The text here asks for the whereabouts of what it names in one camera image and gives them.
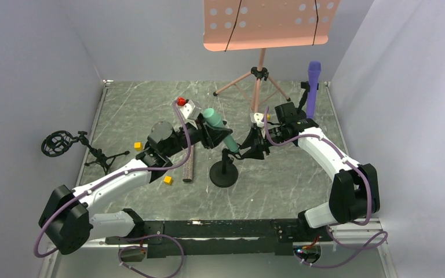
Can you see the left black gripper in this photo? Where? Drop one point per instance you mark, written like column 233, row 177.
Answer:
column 210, row 136

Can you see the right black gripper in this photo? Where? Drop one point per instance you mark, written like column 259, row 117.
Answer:
column 263, row 139

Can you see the mint green microphone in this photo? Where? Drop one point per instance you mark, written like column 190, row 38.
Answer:
column 214, row 119

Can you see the purple microphone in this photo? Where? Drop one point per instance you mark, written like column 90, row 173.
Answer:
column 314, row 70

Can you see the black round-base mic stand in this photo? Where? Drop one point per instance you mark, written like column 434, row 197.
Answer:
column 224, row 173
column 303, row 100

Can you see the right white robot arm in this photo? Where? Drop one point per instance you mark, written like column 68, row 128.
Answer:
column 354, row 194

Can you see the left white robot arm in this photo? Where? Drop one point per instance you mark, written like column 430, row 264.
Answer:
column 72, row 217

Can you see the pink music stand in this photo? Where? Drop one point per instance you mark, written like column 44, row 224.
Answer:
column 261, row 24

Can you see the glitter silver-head microphone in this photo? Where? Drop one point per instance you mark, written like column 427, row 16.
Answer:
column 188, row 170

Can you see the yellow cube front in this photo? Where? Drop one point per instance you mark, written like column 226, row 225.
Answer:
column 168, row 180

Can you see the yellow cube left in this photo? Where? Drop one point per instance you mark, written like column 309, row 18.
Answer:
column 138, row 146

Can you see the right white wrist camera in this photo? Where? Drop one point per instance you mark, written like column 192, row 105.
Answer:
column 257, row 119

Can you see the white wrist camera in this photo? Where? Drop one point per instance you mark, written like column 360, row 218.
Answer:
column 189, row 109
column 257, row 119

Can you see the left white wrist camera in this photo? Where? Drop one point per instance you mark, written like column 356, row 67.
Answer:
column 189, row 109

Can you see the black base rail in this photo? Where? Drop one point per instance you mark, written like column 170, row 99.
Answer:
column 222, row 237

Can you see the black shock-mount tripod stand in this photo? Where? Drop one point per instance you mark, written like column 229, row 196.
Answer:
column 59, row 142

